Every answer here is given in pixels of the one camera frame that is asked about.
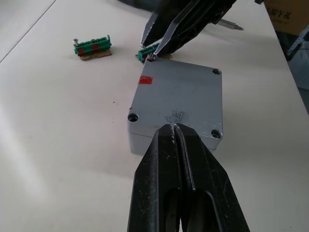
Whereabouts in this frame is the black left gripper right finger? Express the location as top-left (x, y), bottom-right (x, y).
top-left (174, 124), bottom-right (251, 232)

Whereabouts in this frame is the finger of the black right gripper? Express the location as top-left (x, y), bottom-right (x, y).
top-left (154, 0), bottom-right (234, 60)
top-left (140, 0), bottom-right (194, 48)

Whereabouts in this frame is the brown cardboard carton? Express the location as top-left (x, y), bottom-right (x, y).
top-left (262, 0), bottom-right (309, 33)

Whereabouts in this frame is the green terminal block screw holder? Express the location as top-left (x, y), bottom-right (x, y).
top-left (73, 35), bottom-right (112, 58)
top-left (137, 45), bottom-right (157, 64)

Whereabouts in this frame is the grey metal frame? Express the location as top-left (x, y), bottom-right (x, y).
top-left (286, 30), bottom-right (309, 61)

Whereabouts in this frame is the grey box lid red mark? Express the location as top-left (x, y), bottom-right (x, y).
top-left (127, 58), bottom-right (223, 145)

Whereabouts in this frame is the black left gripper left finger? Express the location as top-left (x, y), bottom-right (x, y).
top-left (126, 124), bottom-right (182, 232)

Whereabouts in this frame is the grey metal box base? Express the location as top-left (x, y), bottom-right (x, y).
top-left (128, 122), bottom-right (223, 156)

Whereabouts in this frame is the electric screwdriver silver bit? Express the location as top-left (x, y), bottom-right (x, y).
top-left (209, 11), bottom-right (245, 31)

